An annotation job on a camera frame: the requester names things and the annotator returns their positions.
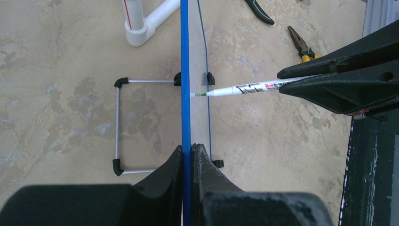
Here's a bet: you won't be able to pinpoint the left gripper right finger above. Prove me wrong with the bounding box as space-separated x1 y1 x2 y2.
191 144 333 226

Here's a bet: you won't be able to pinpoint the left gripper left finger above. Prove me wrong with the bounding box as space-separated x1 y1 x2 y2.
0 146 183 226

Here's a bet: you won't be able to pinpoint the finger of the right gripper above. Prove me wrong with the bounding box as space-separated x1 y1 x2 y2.
277 20 399 79
279 60 399 115

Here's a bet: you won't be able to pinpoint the white green whiteboard marker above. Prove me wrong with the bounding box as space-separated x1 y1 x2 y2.
190 75 314 97

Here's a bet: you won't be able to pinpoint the blue framed whiteboard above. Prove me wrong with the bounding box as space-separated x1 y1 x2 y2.
112 0 225 226

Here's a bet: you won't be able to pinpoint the yellow handled pliers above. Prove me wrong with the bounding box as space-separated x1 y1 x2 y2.
287 25 319 63

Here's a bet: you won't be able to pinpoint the black handled pliers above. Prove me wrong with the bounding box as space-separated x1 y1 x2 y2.
245 0 275 25

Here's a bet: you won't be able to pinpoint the white pvc pipe frame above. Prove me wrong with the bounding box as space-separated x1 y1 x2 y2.
122 0 180 47

